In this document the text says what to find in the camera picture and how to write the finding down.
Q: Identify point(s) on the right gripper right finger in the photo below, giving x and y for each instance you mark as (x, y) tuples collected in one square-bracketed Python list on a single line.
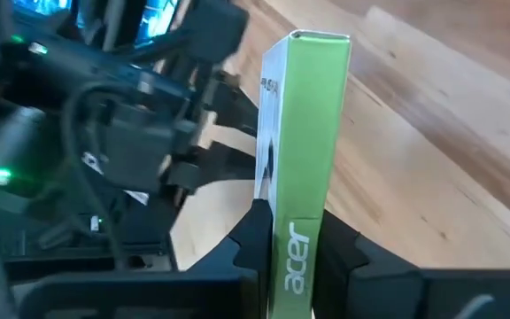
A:
[(370, 292)]

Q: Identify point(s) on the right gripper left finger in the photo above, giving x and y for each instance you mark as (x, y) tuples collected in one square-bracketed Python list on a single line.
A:
[(237, 288)]

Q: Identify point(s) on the white green Acer box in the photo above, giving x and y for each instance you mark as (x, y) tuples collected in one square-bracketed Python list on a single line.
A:
[(308, 133)]

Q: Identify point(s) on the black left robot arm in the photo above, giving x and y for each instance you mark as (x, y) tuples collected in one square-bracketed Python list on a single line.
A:
[(140, 146)]

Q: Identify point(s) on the large window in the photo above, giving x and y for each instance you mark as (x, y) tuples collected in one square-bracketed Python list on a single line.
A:
[(155, 20)]

